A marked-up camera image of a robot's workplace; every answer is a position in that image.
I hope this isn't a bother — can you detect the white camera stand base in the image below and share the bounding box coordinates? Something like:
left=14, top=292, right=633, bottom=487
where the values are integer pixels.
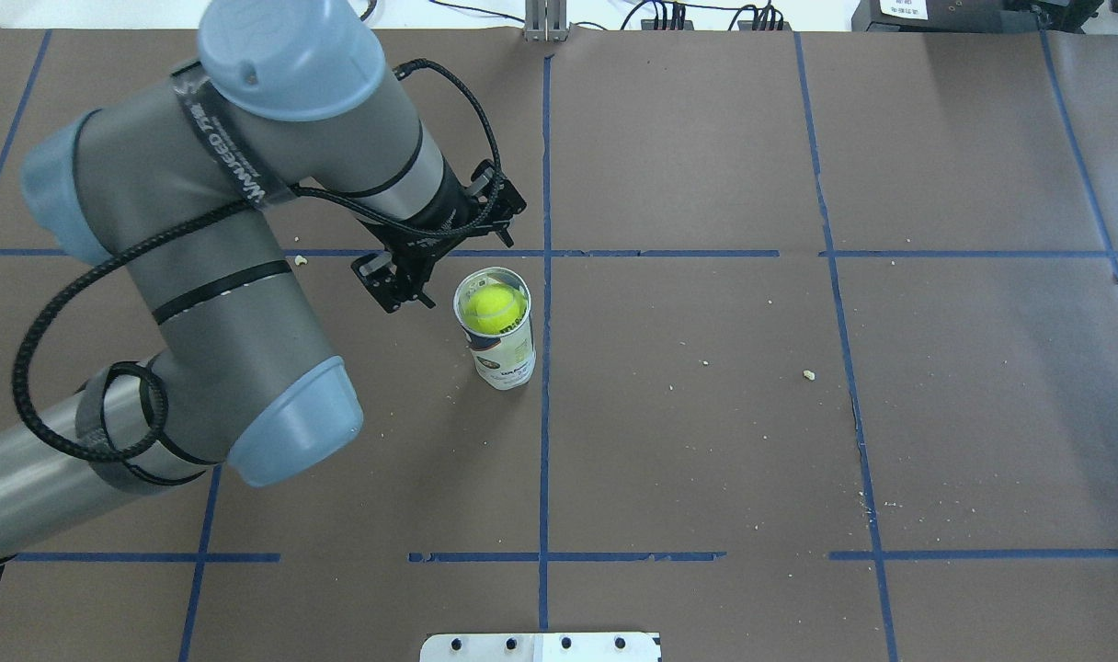
left=419, top=631, right=663, bottom=661

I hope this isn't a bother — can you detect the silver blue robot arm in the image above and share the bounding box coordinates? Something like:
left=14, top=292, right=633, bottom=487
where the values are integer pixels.
left=0, top=1, right=524, bottom=566

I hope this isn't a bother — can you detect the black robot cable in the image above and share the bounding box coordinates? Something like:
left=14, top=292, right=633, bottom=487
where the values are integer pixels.
left=0, top=58, right=505, bottom=645

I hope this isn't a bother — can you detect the clear tennis ball can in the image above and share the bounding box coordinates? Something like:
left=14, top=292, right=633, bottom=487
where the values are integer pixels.
left=452, top=267, right=536, bottom=391

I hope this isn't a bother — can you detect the aluminium frame post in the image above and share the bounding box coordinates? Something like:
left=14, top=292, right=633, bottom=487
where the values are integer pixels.
left=522, top=0, right=571, bottom=42

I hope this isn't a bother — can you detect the yellow Wilson tennis ball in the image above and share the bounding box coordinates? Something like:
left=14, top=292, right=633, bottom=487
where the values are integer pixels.
left=462, top=281, right=527, bottom=335

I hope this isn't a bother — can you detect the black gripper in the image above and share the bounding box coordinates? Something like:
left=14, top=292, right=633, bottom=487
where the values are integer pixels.
left=350, top=179, right=475, bottom=314

